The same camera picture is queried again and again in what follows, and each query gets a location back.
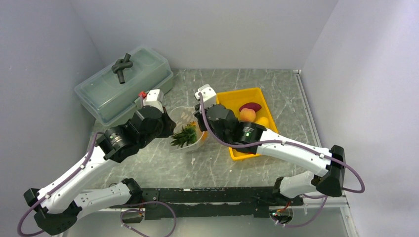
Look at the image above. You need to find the yellow plastic tray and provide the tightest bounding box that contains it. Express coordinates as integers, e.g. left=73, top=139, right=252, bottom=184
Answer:
left=216, top=87, right=279, bottom=146

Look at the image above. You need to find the toy pineapple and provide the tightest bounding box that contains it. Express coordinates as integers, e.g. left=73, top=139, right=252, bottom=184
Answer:
left=170, top=121, right=203, bottom=148

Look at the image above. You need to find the clear zip top bag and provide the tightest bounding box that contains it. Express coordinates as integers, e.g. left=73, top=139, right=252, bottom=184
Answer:
left=168, top=106, right=208, bottom=152

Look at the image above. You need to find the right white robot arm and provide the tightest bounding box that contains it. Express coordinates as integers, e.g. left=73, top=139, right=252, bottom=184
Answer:
left=194, top=104, right=344, bottom=205

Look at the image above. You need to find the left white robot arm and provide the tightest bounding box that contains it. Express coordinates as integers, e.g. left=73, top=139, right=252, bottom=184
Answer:
left=24, top=105, right=175, bottom=236

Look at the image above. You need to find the toy peach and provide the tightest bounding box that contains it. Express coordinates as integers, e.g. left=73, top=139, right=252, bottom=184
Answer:
left=239, top=108, right=256, bottom=122

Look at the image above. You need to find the purple toy sweet potato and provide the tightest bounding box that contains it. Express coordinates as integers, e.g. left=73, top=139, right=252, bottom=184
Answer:
left=239, top=102, right=262, bottom=113

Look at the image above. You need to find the yellow toy pear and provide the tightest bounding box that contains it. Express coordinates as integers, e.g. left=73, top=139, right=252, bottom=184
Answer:
left=255, top=117, right=270, bottom=128

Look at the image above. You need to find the clear lidded storage box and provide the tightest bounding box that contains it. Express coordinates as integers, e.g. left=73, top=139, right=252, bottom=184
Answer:
left=74, top=46, right=173, bottom=126

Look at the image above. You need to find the black knotted foam tube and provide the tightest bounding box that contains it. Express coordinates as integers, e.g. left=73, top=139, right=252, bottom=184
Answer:
left=111, top=53, right=133, bottom=84

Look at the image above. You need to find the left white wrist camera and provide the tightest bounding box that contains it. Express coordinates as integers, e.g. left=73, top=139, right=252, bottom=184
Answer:
left=137, top=89, right=164, bottom=113

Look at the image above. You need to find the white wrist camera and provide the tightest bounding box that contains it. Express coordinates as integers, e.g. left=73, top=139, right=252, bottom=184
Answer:
left=137, top=89, right=164, bottom=113
left=194, top=84, right=217, bottom=108

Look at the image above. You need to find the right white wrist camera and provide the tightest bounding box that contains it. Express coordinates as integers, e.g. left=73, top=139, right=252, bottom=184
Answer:
left=194, top=84, right=217, bottom=108

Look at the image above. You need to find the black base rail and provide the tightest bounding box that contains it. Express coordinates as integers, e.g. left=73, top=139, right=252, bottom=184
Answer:
left=108, top=186, right=305, bottom=223

